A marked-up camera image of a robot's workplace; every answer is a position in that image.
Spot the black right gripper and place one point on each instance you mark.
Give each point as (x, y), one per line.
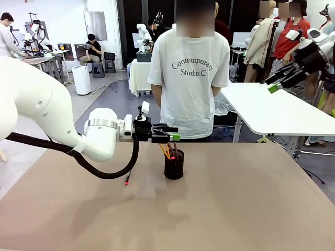
(310, 58)

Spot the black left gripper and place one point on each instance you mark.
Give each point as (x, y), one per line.
(142, 130)

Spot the brown pencil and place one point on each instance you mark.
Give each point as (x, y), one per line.
(176, 150)

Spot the person's left forearm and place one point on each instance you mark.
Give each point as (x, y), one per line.
(217, 91)

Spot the person's right forearm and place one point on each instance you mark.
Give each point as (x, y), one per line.
(157, 95)

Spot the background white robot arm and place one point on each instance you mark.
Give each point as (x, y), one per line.
(142, 34)

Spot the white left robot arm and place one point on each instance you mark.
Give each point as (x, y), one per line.
(39, 99)

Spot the black mesh pen holder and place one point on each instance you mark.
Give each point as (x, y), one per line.
(174, 167)

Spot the thin yellow pencil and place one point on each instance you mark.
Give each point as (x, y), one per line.
(163, 149)

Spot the mannequin in red shirt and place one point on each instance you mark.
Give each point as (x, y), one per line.
(288, 49)

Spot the white side table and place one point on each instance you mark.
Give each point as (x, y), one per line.
(274, 109)

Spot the mannequin in beige coat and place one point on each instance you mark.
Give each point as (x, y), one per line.
(260, 44)

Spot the grey plastic stool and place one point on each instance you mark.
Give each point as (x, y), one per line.
(232, 73)
(110, 66)
(98, 70)

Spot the person in white printed T-shirt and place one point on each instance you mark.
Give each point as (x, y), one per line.
(188, 86)

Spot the table with cream cloth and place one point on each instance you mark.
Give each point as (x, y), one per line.
(138, 78)

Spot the black marker pink cap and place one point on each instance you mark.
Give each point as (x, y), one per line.
(127, 181)

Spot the metal stand base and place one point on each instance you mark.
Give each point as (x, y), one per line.
(298, 154)

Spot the black bag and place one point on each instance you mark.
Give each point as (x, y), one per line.
(109, 56)

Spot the white air purifier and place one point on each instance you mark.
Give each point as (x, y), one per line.
(81, 79)

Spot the seated person black clothes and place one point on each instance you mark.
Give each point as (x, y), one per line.
(91, 51)

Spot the grey workbench desk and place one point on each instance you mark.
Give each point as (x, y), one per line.
(56, 65)

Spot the background person white sweatshirt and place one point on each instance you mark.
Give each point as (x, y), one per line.
(8, 36)

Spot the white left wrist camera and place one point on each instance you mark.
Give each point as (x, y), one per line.
(144, 107)

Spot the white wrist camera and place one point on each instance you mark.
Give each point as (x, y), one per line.
(144, 107)
(291, 34)

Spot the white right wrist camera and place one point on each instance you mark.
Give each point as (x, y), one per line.
(291, 34)

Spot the silver wall panel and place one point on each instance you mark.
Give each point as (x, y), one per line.
(95, 26)

